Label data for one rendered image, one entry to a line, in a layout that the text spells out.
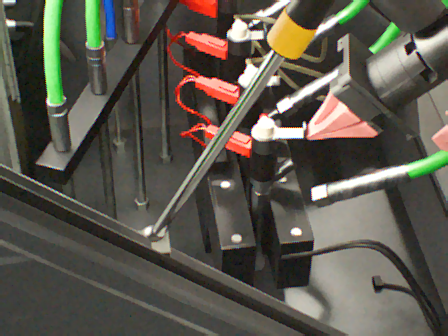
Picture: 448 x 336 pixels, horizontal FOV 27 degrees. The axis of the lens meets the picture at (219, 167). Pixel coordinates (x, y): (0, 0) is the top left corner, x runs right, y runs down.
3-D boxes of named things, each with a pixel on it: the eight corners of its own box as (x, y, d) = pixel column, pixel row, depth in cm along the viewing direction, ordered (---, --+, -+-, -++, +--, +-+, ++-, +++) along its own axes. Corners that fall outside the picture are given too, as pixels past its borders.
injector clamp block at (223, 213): (304, 323, 110) (315, 238, 100) (219, 333, 109) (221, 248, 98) (254, 127, 134) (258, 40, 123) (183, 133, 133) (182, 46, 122)
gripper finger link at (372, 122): (275, 85, 95) (345, 35, 90) (323, 123, 99) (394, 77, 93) (271, 132, 91) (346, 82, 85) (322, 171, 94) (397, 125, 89)
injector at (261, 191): (289, 271, 109) (303, 137, 94) (246, 275, 108) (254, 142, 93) (284, 252, 111) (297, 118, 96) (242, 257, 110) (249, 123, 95)
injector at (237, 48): (264, 172, 120) (273, 39, 105) (225, 176, 119) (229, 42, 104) (260, 157, 122) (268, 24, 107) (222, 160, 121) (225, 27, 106)
